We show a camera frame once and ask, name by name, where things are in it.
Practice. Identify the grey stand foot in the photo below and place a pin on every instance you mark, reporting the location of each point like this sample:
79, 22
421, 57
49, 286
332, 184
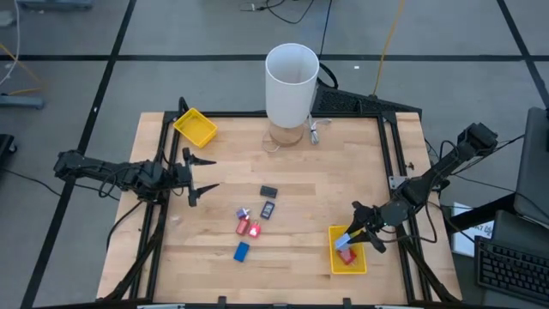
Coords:
21, 102
56, 4

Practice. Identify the black keyboard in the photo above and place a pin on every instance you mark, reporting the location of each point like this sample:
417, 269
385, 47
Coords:
510, 270

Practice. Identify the black rectangular device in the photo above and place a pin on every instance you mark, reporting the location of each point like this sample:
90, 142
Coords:
268, 191

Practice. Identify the small purple cube charger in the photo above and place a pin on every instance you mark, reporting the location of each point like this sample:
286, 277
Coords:
243, 213

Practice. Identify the white cylindrical lamp shade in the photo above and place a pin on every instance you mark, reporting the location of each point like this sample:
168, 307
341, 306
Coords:
291, 98

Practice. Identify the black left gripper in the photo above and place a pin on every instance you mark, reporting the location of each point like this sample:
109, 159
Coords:
190, 180

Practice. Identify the black floor object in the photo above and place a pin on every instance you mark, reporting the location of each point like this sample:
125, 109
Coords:
6, 143

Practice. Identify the large red wall charger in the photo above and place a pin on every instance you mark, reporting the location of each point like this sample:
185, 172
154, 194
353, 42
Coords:
347, 256

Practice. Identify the black perforated mount panel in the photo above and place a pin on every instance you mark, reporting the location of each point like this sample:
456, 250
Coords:
343, 103

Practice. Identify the navy rectangular device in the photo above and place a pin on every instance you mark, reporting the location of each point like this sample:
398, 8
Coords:
267, 210

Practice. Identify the round wooden lamp base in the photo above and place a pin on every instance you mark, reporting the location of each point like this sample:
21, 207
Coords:
286, 137

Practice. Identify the pink dual-USB charger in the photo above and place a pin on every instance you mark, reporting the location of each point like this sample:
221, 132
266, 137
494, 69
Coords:
254, 231

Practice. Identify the black aluminium table frame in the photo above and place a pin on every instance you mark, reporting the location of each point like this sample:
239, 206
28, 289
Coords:
386, 137

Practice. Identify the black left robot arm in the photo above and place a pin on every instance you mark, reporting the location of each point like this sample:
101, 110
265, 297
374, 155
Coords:
107, 169

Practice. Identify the white paper sheet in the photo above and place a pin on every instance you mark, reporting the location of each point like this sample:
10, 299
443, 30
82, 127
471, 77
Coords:
465, 244

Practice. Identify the light blue charger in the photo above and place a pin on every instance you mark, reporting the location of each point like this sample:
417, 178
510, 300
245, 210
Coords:
343, 243

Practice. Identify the blue rectangular box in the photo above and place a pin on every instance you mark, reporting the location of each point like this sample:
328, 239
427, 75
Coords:
241, 252

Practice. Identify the yellow plastic basket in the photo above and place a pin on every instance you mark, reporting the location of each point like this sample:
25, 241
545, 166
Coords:
195, 128
336, 266

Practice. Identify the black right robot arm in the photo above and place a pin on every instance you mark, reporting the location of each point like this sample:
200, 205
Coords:
429, 184

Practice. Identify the slim red charger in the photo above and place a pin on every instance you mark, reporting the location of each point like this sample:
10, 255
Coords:
242, 226

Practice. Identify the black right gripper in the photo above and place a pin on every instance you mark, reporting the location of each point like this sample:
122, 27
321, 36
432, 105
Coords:
371, 219

